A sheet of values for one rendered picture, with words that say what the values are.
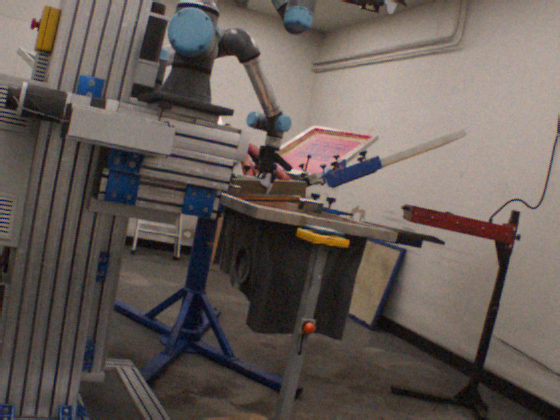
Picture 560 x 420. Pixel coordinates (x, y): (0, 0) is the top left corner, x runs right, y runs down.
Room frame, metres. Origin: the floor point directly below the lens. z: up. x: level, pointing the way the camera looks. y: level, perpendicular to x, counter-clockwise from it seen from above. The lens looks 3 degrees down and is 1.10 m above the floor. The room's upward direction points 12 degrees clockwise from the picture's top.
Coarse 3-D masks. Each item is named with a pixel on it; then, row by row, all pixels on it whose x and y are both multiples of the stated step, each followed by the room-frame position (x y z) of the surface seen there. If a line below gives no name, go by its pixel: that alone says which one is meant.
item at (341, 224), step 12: (228, 204) 2.23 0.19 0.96; (240, 204) 2.11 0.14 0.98; (252, 204) 2.03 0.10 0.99; (264, 204) 2.78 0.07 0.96; (276, 204) 2.80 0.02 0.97; (288, 204) 2.83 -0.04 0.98; (252, 216) 1.98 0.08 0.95; (264, 216) 1.97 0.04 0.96; (276, 216) 1.99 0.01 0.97; (288, 216) 2.00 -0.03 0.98; (300, 216) 2.02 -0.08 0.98; (324, 216) 2.67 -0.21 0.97; (336, 216) 2.57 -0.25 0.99; (336, 228) 2.08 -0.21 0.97; (348, 228) 2.10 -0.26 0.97; (360, 228) 2.12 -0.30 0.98; (372, 228) 2.15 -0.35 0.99
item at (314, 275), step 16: (320, 240) 1.79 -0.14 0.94; (336, 240) 1.82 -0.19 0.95; (320, 256) 1.85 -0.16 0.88; (320, 272) 1.85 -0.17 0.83; (304, 288) 1.87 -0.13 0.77; (304, 304) 1.85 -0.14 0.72; (304, 320) 1.83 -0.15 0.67; (304, 336) 1.85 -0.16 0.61; (304, 352) 1.86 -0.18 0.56; (288, 368) 1.86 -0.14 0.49; (288, 384) 1.85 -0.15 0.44; (288, 400) 1.85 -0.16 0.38; (288, 416) 1.86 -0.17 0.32
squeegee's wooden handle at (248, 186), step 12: (240, 180) 2.60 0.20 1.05; (252, 180) 2.62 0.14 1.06; (276, 180) 2.67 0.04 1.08; (288, 180) 2.70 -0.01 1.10; (240, 192) 2.61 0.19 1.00; (252, 192) 2.63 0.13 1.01; (264, 192) 2.65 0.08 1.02; (276, 192) 2.67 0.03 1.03; (288, 192) 2.69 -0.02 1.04; (300, 192) 2.71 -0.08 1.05
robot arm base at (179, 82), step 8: (176, 64) 1.59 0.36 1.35; (184, 64) 1.58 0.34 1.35; (192, 64) 1.57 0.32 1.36; (176, 72) 1.58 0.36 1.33; (184, 72) 1.57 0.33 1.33; (192, 72) 1.58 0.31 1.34; (200, 72) 1.59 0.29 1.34; (208, 72) 1.61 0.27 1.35; (168, 80) 1.58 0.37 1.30; (176, 80) 1.57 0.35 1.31; (184, 80) 1.57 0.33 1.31; (192, 80) 1.57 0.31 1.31; (200, 80) 1.58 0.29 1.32; (208, 80) 1.62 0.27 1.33; (168, 88) 1.57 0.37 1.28; (176, 88) 1.56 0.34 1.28; (184, 88) 1.56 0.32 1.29; (192, 88) 1.57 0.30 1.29; (200, 88) 1.58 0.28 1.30; (208, 88) 1.62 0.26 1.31; (184, 96) 1.56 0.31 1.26; (192, 96) 1.56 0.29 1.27; (200, 96) 1.58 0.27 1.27; (208, 96) 1.61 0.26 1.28
